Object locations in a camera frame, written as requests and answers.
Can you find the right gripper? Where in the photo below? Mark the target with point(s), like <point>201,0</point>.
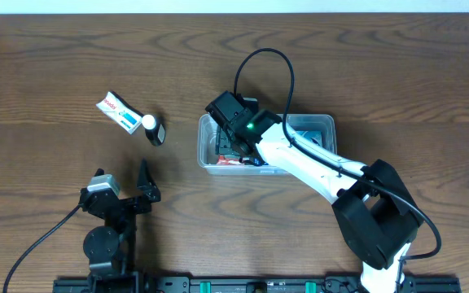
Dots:
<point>224,143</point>

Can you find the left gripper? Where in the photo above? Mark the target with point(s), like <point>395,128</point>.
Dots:
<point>124,203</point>

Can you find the red Panadol box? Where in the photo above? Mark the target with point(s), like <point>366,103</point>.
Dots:
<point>229,160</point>

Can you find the blue white medicine box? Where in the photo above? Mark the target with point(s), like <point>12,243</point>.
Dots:
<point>313,136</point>

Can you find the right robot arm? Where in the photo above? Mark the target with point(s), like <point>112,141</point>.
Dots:
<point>375,212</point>

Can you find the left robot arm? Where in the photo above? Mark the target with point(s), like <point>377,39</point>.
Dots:
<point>110,247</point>

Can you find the clear plastic container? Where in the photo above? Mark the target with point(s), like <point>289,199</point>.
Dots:
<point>207,133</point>

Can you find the dark bottle white cap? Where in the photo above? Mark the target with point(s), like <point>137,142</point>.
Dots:
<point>154,130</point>

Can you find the white green Panadol box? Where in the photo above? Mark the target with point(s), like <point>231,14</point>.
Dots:
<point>118,110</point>

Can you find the black mounting rail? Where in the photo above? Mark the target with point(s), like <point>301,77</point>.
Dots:
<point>140,283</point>

